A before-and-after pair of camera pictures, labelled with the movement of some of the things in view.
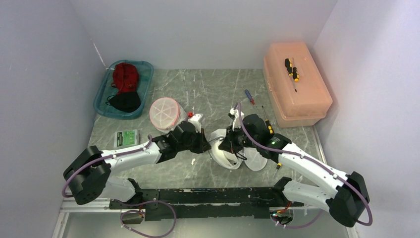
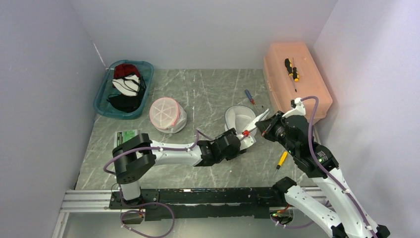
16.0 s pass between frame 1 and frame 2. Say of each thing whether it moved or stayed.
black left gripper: moved
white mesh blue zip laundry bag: moved
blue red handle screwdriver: stayed
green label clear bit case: stayed
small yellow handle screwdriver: stayed
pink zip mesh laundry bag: stayed
